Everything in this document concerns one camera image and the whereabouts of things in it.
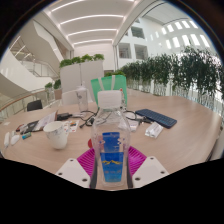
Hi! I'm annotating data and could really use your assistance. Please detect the tangled black cables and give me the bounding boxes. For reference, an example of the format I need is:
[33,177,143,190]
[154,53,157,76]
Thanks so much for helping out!
[79,109,148,128]

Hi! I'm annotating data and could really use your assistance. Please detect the green tote bag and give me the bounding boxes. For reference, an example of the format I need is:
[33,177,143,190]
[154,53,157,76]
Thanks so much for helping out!
[90,74,128,109]

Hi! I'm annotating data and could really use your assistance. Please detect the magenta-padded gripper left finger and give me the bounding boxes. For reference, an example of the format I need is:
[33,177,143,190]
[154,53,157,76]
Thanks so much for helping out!
[54,148,98,189]

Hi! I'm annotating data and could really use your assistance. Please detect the white patterned mug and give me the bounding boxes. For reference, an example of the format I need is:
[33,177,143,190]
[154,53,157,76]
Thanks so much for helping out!
[43,120,74,150]

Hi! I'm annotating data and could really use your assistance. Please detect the planter box with plants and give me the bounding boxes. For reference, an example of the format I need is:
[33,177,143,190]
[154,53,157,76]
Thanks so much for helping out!
[44,79,63,101]

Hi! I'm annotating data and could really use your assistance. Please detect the open booklet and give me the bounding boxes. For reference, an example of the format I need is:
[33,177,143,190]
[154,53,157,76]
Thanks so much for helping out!
[32,110,58,133]

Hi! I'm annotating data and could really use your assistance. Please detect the white power strip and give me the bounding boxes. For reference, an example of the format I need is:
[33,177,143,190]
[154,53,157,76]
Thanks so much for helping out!
[3,131,11,149]

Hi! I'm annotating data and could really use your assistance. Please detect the black power bank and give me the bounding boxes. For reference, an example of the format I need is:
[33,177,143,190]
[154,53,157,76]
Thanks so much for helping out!
[56,112,73,121]

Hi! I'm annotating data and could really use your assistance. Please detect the white computer mouse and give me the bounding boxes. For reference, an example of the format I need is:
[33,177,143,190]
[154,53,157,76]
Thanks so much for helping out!
[9,134,21,146]

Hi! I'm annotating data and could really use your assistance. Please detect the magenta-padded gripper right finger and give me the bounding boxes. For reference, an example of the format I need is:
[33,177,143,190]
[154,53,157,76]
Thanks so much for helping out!
[127,146,169,189]

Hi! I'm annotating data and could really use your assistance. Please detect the clear blue-labelled water bottle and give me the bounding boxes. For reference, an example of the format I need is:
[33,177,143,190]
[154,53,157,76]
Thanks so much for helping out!
[90,89,132,188]

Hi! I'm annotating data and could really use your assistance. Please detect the clear white-lidded shaker bottle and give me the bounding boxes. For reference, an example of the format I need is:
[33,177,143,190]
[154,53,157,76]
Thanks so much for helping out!
[75,82,89,114]

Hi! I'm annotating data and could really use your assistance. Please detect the row of green hedge plants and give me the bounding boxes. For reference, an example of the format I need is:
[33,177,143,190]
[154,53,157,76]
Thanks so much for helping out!
[104,46,224,111]

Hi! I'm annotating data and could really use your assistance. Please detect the black chair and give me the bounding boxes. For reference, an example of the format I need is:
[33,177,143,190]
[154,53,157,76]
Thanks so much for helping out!
[26,99,44,112]

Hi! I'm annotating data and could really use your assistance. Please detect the colourful sticker sheet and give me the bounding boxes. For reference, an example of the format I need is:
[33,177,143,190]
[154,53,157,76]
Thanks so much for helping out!
[63,119,81,134]

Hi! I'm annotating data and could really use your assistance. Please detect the dark blue keyboard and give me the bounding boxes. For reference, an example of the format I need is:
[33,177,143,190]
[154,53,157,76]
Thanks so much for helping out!
[134,108,178,130]

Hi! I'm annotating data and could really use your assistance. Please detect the black tablet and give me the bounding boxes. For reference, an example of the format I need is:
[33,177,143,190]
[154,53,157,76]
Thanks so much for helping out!
[19,120,39,134]

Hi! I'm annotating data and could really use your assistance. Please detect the white cabinet with plants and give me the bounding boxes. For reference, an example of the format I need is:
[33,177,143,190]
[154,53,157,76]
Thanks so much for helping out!
[59,53,106,94]

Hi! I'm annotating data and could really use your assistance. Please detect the small white packet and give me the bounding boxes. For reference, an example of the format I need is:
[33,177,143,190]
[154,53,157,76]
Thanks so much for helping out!
[144,121,164,139]

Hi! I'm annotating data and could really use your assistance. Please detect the white chair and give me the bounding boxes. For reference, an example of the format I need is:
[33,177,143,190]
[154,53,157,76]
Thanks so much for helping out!
[61,89,79,106]

